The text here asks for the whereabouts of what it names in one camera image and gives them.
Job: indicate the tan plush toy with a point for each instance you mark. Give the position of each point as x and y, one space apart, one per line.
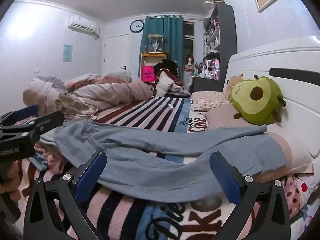
233 82

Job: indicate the pink striped duvet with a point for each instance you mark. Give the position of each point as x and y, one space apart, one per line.
112 92

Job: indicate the white door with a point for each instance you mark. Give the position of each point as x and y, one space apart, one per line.
116 55

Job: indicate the yellow-topped white shelf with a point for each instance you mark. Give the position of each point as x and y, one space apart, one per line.
153 55

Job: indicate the pile of clothes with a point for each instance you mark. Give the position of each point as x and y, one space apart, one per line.
167 80

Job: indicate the round wall clock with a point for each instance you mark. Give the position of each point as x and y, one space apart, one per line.
136 26

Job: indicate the teal curtain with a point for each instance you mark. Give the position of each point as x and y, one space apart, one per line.
172 37

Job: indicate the pink storage box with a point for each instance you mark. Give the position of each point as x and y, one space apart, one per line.
147 73

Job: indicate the white air conditioner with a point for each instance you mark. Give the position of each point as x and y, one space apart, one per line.
82 25

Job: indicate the light blue wall poster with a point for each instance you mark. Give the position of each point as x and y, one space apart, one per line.
67 53

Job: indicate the cluster of desk trinkets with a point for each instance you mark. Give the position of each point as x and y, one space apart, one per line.
212 67

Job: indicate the floral patterned pillow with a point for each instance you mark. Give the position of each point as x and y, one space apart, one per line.
207 101

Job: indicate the dark grey bookshelf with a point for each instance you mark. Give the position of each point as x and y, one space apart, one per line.
226 30

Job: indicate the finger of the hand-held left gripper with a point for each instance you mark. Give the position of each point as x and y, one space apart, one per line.
47 121
25 111

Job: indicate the pink dotted bedsheet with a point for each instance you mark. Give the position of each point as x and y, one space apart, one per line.
292 192

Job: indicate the glass display case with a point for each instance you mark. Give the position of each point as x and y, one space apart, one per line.
156 43

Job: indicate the person's left hand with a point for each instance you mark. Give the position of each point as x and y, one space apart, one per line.
12 180

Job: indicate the green avocado plush toy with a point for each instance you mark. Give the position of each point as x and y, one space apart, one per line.
260 107

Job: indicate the small white box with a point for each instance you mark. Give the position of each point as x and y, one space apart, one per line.
171 107

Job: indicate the window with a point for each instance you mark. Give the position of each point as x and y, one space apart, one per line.
188 42

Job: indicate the white pillow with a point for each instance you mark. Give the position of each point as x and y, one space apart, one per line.
300 155

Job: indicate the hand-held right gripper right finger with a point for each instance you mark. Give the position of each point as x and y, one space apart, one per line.
225 177

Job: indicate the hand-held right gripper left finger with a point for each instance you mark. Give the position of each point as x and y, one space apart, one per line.
90 177

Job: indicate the striped printed fleece blanket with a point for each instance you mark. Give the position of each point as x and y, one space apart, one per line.
150 115

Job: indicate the mannequin head with wig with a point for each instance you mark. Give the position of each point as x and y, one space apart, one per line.
190 60

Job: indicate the pink ribbed pillow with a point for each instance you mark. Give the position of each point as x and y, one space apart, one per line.
221 117

